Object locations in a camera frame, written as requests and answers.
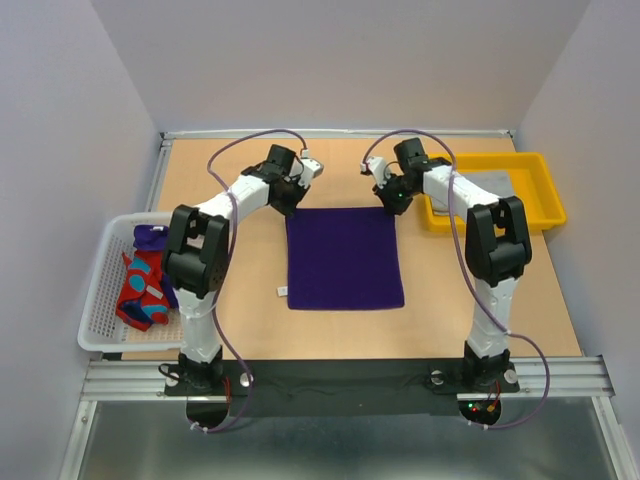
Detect purple towel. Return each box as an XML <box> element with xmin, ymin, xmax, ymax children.
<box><xmin>134</xmin><ymin>224</ymin><xmax>178</xmax><ymax>309</ymax></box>
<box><xmin>285</xmin><ymin>207</ymin><xmax>405</xmax><ymax>311</ymax></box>

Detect grey panda towel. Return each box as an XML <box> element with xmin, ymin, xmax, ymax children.
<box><xmin>429</xmin><ymin>170</ymin><xmax>516</xmax><ymax>216</ymax></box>

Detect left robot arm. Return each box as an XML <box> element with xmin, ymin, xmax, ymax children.
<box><xmin>160</xmin><ymin>145</ymin><xmax>324</xmax><ymax>395</ymax></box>

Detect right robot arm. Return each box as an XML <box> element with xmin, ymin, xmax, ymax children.
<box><xmin>360</xmin><ymin>138</ymin><xmax>532</xmax><ymax>390</ymax></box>

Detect yellow plastic tray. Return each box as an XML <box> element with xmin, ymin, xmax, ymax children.
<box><xmin>457</xmin><ymin>152</ymin><xmax>567</xmax><ymax>232</ymax></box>

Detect red blue patterned towel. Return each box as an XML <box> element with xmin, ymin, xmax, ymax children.
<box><xmin>116</xmin><ymin>250</ymin><xmax>170</xmax><ymax>332</ymax></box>

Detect white plastic basket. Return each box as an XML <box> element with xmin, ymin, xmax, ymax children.
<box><xmin>77</xmin><ymin>212</ymin><xmax>183</xmax><ymax>353</ymax></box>

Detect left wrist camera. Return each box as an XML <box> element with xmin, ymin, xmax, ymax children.
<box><xmin>297</xmin><ymin>149</ymin><xmax>324</xmax><ymax>189</ymax></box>

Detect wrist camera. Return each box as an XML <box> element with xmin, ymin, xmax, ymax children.
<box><xmin>297</xmin><ymin>149</ymin><xmax>324</xmax><ymax>189</ymax></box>
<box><xmin>360</xmin><ymin>156</ymin><xmax>392</xmax><ymax>189</ymax></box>

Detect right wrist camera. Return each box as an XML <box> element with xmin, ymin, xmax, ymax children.
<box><xmin>360</xmin><ymin>156</ymin><xmax>392</xmax><ymax>189</ymax></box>

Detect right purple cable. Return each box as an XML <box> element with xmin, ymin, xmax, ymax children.
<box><xmin>360</xmin><ymin>129</ymin><xmax>553</xmax><ymax>431</ymax></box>

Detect aluminium back rail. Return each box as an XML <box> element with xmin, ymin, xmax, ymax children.
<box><xmin>160</xmin><ymin>127</ymin><xmax>515</xmax><ymax>140</ymax></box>

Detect aluminium rail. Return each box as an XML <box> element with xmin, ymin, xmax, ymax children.
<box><xmin>160</xmin><ymin>127</ymin><xmax>515</xmax><ymax>140</ymax></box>
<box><xmin>81</xmin><ymin>357</ymin><xmax>615</xmax><ymax>401</ymax></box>

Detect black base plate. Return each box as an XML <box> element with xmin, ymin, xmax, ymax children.
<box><xmin>158</xmin><ymin>358</ymin><xmax>519</xmax><ymax>419</ymax></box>

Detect aluminium front rail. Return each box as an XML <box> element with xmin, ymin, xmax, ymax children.
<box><xmin>81</xmin><ymin>357</ymin><xmax>615</xmax><ymax>401</ymax></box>

